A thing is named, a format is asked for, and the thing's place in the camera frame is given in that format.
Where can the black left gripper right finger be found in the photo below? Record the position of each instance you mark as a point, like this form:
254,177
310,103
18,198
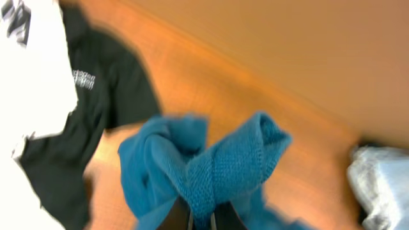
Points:
225,217

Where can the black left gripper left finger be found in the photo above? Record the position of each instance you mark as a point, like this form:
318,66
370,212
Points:
178,218

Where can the blue polo shirt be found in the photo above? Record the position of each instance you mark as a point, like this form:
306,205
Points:
169,158

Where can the black folded garment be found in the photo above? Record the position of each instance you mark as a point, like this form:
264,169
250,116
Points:
364,178

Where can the black t-shirt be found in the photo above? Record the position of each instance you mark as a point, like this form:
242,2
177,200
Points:
113,90

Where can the light blue folded jeans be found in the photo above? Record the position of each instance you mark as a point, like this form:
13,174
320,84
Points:
393,186

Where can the white t-shirt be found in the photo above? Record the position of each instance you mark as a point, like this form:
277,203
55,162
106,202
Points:
37,95

